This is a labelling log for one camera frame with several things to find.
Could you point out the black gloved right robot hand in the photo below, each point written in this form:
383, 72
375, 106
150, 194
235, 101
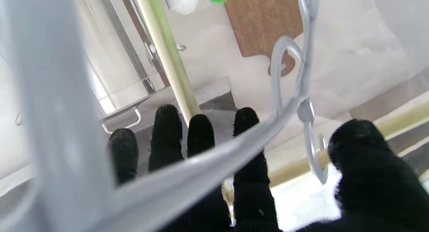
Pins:
368, 178

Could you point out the grey plastic clothes hanger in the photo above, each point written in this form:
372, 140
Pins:
60, 108

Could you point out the brown printed cutting board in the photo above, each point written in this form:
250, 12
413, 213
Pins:
261, 24

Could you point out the wooden hanging rack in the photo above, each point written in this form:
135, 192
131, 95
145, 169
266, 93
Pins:
167, 51

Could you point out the printed steel stock pot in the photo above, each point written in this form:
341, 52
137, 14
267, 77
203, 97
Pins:
110, 67

